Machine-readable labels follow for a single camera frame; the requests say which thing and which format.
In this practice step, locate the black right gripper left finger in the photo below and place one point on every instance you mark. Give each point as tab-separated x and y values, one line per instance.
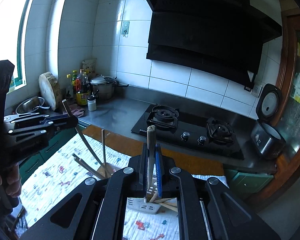
95	209

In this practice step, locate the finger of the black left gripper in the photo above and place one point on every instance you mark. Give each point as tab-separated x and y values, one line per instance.
21	126

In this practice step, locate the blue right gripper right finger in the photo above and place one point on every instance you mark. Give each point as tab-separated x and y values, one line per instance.
207	209

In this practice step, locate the person's left hand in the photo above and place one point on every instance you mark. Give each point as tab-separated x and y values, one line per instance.
13	180

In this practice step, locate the steel pan in sink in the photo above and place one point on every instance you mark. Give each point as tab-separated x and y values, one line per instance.
31	105

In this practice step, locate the pink dish cloth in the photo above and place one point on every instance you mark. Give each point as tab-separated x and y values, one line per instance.
76	110

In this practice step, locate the round wooden cutting board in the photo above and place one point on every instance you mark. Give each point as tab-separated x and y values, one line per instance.
50	90

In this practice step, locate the white plastic utensil holder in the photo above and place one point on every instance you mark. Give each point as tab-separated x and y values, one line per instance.
143	205

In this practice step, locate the white patterned table cloth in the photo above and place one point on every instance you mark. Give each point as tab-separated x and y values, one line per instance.
60	174

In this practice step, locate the green cap bottle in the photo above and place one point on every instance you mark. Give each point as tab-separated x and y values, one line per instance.
71	85

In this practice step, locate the small white jar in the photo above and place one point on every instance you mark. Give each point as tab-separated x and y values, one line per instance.
91	100

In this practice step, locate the soy sauce bottle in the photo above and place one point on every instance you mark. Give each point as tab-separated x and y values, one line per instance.
82	86

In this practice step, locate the steel pressure cooker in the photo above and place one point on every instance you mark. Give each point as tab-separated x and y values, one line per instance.
103	86

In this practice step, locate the black gas stove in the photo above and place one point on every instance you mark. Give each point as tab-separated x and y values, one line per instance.
208	135

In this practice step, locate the black rice cooker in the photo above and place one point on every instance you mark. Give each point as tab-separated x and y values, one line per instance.
267	141

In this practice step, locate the wooden glass cabinet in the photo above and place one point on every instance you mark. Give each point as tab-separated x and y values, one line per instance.
288	164

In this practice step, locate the black range hood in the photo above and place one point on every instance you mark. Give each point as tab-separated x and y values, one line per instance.
221	37

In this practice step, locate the wall power socket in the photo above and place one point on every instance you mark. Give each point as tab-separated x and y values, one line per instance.
256	90

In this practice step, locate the green wall hook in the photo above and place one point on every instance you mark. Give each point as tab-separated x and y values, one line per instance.
125	28

